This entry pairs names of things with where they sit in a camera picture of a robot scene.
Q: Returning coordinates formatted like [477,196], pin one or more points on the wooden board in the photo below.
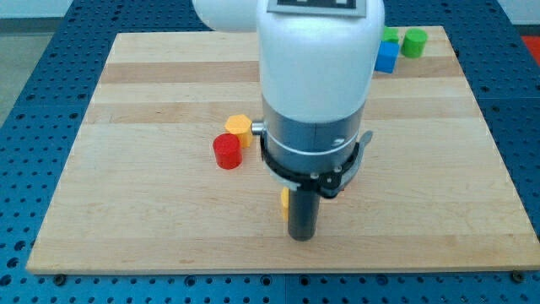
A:
[141,192]

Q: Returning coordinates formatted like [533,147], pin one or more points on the red cylinder block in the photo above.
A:
[227,151]

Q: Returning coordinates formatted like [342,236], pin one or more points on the blue cube block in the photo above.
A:
[387,57]

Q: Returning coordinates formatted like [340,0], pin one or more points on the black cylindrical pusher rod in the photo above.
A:
[302,214]

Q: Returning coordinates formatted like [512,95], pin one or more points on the green block behind arm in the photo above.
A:
[391,35]

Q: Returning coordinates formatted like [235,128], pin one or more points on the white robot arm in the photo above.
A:
[316,62]

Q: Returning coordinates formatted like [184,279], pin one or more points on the grey flange with black clamp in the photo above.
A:
[318,157]

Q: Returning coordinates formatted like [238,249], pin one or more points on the yellow hexagon block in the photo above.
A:
[240,126]

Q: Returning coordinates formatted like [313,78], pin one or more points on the green cylinder block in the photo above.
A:
[414,43]

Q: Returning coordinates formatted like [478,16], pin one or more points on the yellow heart block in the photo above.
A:
[284,198]

